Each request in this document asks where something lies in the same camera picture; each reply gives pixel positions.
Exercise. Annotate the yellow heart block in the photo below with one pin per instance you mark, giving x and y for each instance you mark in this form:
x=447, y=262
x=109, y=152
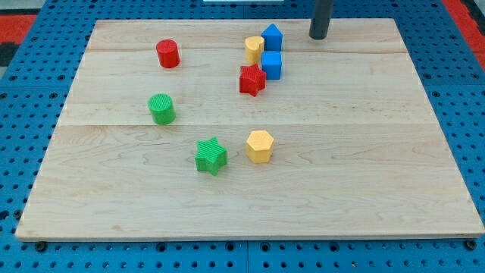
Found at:
x=254, y=46

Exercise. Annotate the red star block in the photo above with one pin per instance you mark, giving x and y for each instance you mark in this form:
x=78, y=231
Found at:
x=252, y=79

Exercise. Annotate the blue cube block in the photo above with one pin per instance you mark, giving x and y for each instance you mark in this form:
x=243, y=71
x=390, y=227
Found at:
x=271, y=64

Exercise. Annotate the dark cylindrical robot pusher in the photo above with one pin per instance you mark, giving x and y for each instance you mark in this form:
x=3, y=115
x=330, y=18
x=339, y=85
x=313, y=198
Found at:
x=320, y=20

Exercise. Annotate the green cylinder block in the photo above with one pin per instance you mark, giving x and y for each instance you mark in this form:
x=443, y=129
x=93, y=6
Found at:
x=161, y=108

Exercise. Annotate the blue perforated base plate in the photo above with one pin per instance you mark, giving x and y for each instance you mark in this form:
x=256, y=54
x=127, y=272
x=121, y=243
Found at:
x=36, y=84

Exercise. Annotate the green star block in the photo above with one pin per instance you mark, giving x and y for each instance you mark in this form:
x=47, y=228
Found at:
x=210, y=156

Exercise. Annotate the yellow hexagon block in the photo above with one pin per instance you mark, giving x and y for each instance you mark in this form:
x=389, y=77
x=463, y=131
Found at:
x=259, y=146

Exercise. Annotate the blue triangle block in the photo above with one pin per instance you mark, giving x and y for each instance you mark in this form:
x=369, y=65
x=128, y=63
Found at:
x=273, y=38

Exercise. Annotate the red cylinder block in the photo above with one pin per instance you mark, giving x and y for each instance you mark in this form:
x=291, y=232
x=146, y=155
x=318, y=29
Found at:
x=168, y=54

